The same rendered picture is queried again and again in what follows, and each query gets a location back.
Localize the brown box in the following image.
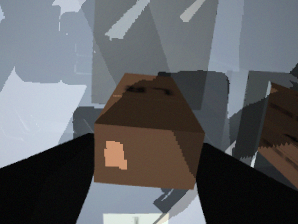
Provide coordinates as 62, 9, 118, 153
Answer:
257, 117, 298, 188
93, 73, 205, 190
265, 81, 298, 139

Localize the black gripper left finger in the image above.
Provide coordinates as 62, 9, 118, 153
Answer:
0, 133, 94, 224

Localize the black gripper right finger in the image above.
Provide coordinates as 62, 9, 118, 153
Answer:
196, 143, 298, 224

